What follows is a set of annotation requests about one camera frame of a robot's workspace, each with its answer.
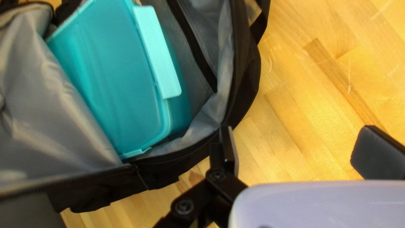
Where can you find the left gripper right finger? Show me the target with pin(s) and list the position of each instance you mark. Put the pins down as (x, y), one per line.
(378, 155)

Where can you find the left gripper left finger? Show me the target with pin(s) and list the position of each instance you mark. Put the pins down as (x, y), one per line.
(226, 158)

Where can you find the translucent teal lunch box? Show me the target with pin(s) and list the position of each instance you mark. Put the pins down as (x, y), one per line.
(110, 79)

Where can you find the black backpack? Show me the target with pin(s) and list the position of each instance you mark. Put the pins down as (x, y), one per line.
(47, 120)

